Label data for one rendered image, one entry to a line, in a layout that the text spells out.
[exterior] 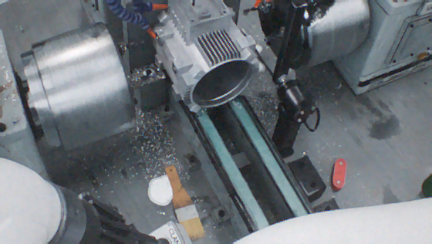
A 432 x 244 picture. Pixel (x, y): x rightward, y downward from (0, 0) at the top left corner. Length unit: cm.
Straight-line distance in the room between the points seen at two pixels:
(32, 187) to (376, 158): 103
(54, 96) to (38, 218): 47
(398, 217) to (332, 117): 104
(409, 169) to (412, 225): 104
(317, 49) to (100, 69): 50
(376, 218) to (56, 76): 75
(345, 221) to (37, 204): 33
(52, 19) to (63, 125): 67
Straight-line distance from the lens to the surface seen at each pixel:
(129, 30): 122
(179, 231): 93
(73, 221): 64
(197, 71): 109
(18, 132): 97
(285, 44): 111
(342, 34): 125
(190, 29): 111
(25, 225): 56
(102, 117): 105
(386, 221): 41
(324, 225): 42
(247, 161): 126
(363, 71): 144
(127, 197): 126
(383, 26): 132
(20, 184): 56
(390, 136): 147
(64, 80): 102
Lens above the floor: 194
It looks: 56 degrees down
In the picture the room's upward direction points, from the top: 7 degrees clockwise
